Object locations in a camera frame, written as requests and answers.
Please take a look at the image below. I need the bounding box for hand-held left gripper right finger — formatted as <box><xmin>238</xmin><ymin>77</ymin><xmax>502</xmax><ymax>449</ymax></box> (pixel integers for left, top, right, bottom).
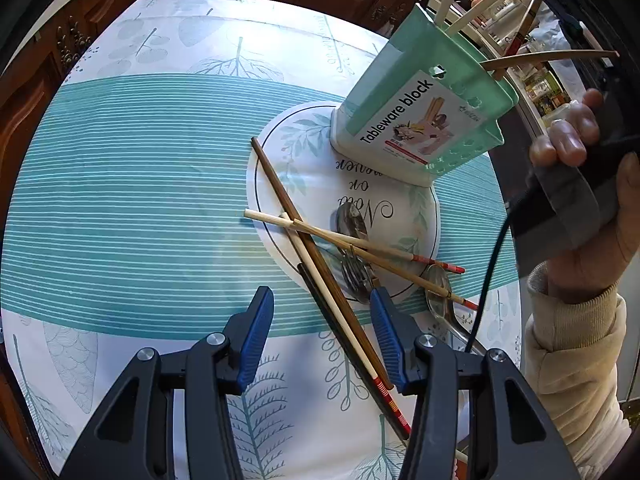
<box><xmin>369</xmin><ymin>286</ymin><xmax>582</xmax><ymax>480</ymax></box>

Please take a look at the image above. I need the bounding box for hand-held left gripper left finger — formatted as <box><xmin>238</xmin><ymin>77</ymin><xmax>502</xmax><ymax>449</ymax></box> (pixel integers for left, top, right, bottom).
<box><xmin>59</xmin><ymin>286</ymin><xmax>276</xmax><ymax>480</ymax></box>

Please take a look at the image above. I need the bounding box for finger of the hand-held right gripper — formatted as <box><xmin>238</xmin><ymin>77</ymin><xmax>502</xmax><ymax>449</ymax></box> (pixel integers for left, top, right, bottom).
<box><xmin>529</xmin><ymin>0</ymin><xmax>618</xmax><ymax>68</ymax></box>

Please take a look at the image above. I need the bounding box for brown chopstick red end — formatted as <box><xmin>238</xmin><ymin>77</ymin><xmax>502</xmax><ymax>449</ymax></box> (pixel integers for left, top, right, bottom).
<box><xmin>501</xmin><ymin>0</ymin><xmax>543</xmax><ymax>60</ymax></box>

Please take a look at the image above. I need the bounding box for black chopstick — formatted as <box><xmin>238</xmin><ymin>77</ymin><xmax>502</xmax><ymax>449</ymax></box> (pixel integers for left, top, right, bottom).
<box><xmin>297</xmin><ymin>262</ymin><xmax>411</xmax><ymax>445</ymax></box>

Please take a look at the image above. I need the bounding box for large steel spoon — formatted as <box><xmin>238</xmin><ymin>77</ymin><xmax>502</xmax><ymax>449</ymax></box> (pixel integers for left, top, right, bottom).
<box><xmin>425</xmin><ymin>264</ymin><xmax>488</xmax><ymax>356</ymax></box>

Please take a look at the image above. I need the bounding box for steel fork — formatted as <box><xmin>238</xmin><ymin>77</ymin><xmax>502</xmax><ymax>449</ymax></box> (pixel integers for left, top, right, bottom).
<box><xmin>340</xmin><ymin>245</ymin><xmax>376</xmax><ymax>306</ymax></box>

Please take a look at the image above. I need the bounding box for small spoon gold handle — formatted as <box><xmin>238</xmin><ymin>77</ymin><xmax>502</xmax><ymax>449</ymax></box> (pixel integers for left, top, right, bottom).
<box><xmin>335</xmin><ymin>202</ymin><xmax>373</xmax><ymax>261</ymax></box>

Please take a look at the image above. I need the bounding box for green plastic utensil holder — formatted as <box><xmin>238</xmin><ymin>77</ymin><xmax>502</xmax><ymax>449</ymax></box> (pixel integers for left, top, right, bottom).
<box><xmin>330</xmin><ymin>4</ymin><xmax>518</xmax><ymax>188</ymax></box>

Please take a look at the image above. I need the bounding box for person's right forearm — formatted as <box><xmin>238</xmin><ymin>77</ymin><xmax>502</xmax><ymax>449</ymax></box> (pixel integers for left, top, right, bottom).
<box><xmin>520</xmin><ymin>260</ymin><xmax>640</xmax><ymax>480</ymax></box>

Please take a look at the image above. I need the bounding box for person's right hand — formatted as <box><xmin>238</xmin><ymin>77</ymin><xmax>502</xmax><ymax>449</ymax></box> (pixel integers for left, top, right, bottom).
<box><xmin>529</xmin><ymin>88</ymin><xmax>640</xmax><ymax>288</ymax></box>

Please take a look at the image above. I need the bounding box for round white placemat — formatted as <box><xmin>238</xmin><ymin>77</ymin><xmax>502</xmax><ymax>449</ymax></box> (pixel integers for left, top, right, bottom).
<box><xmin>246</xmin><ymin>101</ymin><xmax>441</xmax><ymax>306</ymax></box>

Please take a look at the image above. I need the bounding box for leaf print tablecloth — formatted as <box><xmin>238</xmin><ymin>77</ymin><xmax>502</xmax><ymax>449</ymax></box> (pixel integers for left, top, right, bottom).
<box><xmin>0</xmin><ymin>0</ymin><xmax>531</xmax><ymax>480</ymax></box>

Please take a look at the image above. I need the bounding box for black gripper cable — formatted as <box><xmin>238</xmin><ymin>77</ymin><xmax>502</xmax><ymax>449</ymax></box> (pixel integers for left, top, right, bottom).
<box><xmin>465</xmin><ymin>195</ymin><xmax>538</xmax><ymax>353</ymax></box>

